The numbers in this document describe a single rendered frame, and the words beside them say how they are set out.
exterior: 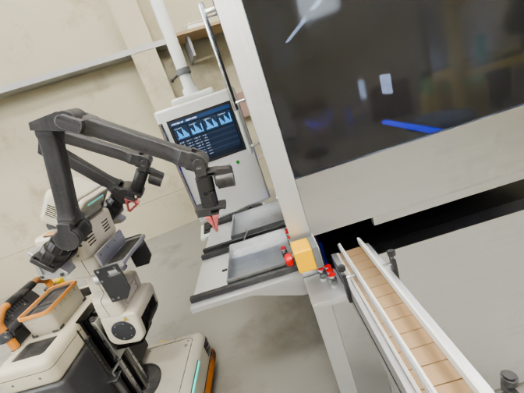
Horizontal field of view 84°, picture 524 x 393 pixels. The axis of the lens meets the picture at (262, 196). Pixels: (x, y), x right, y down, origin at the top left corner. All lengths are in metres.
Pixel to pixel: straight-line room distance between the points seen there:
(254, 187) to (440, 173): 1.21
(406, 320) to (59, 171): 1.02
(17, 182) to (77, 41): 1.94
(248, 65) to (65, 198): 0.70
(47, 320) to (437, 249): 1.55
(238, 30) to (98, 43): 3.79
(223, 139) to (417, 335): 1.48
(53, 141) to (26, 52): 3.71
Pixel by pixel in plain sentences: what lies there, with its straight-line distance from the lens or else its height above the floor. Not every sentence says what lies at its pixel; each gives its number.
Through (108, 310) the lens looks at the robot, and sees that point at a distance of 1.46.
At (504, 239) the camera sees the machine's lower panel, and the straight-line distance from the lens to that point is 1.25.
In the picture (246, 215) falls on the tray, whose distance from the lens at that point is 1.59.
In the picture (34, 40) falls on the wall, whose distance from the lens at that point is 4.71.
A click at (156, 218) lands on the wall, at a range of 4.60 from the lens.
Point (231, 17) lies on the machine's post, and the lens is 0.83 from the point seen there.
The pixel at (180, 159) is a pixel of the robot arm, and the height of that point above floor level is 1.36.
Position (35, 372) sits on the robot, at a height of 0.77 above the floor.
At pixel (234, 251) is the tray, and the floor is 0.88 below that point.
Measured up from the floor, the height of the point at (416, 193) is 1.05.
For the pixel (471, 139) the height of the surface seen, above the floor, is 1.16.
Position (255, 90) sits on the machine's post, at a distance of 0.81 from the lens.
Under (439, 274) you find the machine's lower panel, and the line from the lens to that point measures 1.18.
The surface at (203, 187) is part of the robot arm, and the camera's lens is 0.96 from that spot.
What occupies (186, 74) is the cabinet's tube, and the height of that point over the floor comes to 1.69.
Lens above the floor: 1.47
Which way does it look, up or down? 19 degrees down
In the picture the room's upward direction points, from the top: 19 degrees counter-clockwise
